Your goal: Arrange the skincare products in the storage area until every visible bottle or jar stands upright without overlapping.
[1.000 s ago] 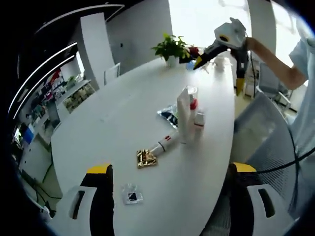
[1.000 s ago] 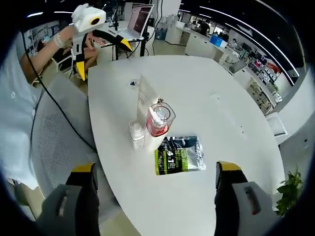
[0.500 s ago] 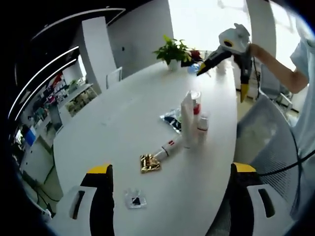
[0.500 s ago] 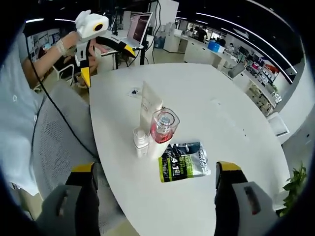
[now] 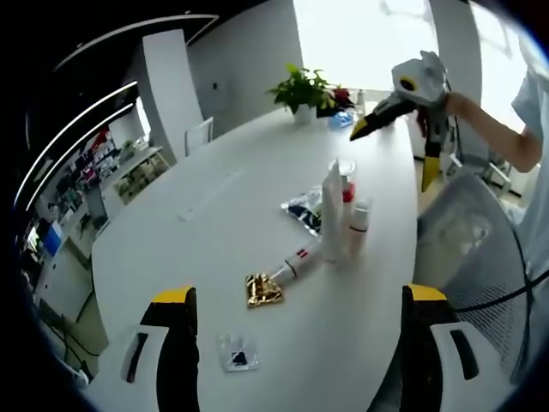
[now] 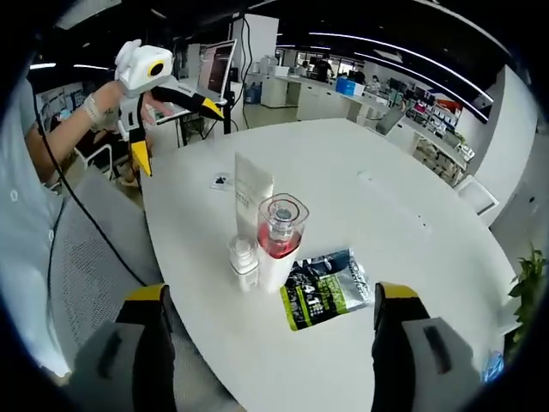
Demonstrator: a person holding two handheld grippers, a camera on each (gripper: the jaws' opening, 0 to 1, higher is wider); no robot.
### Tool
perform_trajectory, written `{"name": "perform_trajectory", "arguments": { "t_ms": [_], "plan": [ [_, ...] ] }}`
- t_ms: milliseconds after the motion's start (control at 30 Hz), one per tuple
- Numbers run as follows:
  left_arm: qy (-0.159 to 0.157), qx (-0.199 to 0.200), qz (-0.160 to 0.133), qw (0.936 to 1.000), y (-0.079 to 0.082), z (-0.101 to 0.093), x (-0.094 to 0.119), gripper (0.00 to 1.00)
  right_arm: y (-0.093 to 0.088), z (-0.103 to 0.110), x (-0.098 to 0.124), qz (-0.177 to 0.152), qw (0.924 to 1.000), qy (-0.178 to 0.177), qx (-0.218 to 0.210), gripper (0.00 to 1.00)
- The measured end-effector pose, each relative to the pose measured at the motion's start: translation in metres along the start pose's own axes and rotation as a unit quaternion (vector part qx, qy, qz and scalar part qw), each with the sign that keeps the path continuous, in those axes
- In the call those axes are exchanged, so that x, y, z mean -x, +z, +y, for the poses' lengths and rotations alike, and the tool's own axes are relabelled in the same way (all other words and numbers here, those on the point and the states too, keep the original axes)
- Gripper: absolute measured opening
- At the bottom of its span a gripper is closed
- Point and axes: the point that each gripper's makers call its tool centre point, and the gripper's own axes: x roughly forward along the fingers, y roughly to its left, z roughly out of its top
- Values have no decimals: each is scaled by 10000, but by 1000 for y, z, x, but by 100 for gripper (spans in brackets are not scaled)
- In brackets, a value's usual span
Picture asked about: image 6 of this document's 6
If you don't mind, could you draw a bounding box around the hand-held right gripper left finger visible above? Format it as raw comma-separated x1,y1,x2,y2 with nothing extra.
69,282,178,412

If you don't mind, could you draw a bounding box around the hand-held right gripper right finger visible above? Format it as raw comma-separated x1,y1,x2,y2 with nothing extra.
371,281,482,412

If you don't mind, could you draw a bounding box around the small white skincare sachet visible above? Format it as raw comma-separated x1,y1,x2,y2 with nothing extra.
209,172,236,191

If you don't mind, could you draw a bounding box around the white skincare squeeze tube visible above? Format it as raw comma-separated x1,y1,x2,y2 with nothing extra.
233,151,276,244

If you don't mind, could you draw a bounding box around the silver green skincare sachet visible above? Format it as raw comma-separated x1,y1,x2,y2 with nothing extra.
279,247,372,333

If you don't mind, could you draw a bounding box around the clear bottle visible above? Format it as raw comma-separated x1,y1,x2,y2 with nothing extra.
226,235,261,294

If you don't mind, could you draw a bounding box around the white skincare bottle red band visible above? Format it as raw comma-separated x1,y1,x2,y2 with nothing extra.
256,192,311,294

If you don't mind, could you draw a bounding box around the blue storage box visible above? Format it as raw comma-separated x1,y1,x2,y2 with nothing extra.
335,76,365,96

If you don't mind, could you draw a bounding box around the person's left hand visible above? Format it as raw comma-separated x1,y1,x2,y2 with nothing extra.
99,81,167,129

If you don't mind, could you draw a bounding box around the black laptop stand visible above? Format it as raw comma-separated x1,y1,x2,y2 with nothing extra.
175,112,218,149

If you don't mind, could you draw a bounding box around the white laptop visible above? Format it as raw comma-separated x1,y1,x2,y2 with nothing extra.
154,38,238,126

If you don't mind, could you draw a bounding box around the blue plastic bag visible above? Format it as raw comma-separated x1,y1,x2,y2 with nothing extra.
480,349,505,383

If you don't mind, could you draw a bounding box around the white office counter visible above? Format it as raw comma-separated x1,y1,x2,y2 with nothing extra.
259,72,413,130

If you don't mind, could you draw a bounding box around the potted green plant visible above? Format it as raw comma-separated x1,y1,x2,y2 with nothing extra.
508,244,548,357

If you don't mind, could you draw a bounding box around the white wrist strap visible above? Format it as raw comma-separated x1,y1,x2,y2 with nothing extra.
82,93,106,132

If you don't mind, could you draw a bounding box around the black cable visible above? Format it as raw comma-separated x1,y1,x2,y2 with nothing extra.
27,72,149,288

